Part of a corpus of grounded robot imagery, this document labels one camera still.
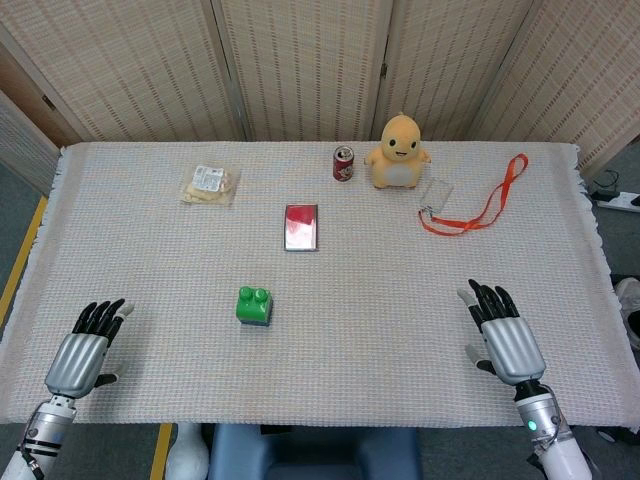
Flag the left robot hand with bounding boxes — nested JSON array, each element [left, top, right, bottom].
[[43, 298, 137, 400]]

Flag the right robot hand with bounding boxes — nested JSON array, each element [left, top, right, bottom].
[[456, 278, 547, 387]]

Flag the green toy brick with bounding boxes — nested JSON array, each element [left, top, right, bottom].
[[234, 286, 275, 325]]

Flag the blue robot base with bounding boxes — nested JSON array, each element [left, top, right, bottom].
[[206, 423, 424, 480]]

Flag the white shoe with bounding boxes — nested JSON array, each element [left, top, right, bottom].
[[613, 277, 640, 322]]

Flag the white robot body part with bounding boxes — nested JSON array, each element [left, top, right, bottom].
[[164, 422, 211, 480]]

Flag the white woven tablecloth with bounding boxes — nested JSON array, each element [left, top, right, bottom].
[[0, 141, 634, 429]]

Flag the clear badge holder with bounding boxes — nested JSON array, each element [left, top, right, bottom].
[[418, 178, 454, 214]]

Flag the white power strip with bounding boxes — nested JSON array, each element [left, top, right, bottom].
[[596, 191, 640, 212]]

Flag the yellow plush toy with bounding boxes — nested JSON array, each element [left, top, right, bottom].
[[363, 113, 433, 191]]

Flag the clear snack bag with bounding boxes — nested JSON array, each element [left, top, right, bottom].
[[180, 164, 242, 207]]

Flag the red flat tin case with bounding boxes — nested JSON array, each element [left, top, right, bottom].
[[282, 203, 321, 253]]

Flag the red soda can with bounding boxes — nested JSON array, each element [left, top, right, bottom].
[[332, 145, 357, 182]]

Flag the woven folding screen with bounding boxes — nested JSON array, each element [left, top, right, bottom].
[[0, 0, 640, 175]]

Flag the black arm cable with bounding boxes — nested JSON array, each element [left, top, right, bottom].
[[528, 387, 569, 454]]

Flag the orange lanyard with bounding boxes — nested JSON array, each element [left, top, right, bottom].
[[417, 153, 529, 235]]

